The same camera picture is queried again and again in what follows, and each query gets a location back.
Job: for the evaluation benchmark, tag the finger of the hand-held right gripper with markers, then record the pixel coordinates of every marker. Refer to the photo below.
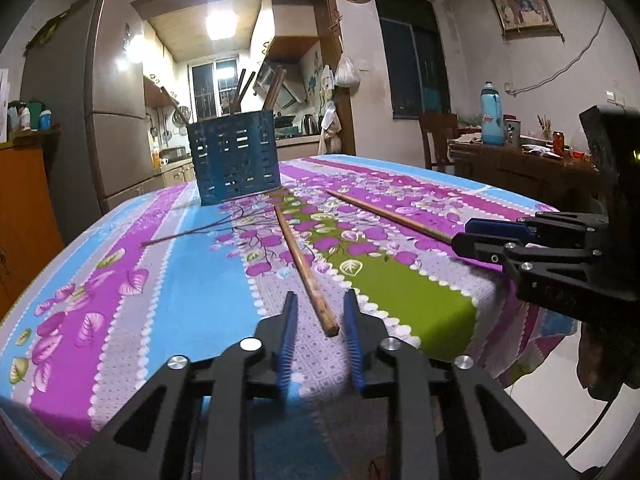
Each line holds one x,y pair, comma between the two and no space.
495,227
500,252

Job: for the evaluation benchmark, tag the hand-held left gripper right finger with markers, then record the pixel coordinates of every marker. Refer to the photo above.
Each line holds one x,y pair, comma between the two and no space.
352,345

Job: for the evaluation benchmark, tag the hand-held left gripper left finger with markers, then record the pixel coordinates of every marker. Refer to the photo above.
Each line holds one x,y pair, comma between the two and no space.
289,345

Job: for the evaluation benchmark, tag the blue perforated utensil holder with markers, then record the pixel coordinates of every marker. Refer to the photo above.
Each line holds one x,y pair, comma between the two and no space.
235,160

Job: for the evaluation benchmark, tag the person's right hand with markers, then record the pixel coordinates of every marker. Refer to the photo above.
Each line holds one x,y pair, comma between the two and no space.
602,365

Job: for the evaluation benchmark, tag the wooden side table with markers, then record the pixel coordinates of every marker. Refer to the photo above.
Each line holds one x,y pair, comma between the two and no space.
515,175

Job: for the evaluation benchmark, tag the printed mug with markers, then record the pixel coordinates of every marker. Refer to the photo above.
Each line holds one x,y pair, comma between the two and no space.
511,132

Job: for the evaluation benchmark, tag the wooden chair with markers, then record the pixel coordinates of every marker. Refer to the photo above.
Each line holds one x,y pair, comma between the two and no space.
437,140

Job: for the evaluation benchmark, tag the red can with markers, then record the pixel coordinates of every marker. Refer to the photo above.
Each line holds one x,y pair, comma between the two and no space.
558,142

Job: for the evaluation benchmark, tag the blue water bottle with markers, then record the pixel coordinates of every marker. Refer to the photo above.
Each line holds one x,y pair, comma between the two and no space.
491,115

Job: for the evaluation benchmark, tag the floral striped tablecloth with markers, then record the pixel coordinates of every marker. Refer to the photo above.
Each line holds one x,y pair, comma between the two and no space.
150,300

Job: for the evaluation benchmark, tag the dark window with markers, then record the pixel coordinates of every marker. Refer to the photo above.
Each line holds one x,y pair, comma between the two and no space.
410,55

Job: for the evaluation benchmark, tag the kitchen base cabinets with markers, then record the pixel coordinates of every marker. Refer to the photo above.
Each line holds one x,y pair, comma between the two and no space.
175,177

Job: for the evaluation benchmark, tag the steel kettle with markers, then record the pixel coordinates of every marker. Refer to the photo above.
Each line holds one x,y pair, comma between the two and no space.
310,124

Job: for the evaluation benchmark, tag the white plastic bag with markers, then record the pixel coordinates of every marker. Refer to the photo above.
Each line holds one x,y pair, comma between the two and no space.
346,74

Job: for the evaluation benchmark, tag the framed elephant picture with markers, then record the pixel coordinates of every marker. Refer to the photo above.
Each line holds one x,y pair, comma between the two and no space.
522,7

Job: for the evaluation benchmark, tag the steel range hood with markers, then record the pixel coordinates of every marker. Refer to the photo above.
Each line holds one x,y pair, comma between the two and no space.
295,87

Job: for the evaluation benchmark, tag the kitchen window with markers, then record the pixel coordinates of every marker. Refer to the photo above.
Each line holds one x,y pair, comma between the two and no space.
215,90

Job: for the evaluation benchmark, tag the orange wooden cabinet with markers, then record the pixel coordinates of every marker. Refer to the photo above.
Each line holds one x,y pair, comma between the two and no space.
25,220

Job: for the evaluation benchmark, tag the silver refrigerator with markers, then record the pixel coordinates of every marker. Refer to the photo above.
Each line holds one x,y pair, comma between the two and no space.
95,95

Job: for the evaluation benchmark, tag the ceiling light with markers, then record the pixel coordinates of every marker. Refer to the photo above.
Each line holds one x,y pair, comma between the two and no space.
221,22

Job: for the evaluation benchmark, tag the green container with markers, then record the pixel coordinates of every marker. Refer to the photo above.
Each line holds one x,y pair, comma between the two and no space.
33,112

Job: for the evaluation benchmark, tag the white bottle red label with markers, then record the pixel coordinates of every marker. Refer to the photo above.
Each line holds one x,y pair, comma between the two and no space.
23,116

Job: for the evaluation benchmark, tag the small wall fan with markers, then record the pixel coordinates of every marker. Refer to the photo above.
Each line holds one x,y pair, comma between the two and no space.
182,115

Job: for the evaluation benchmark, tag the white picture frame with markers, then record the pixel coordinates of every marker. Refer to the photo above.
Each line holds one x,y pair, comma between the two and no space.
4,105

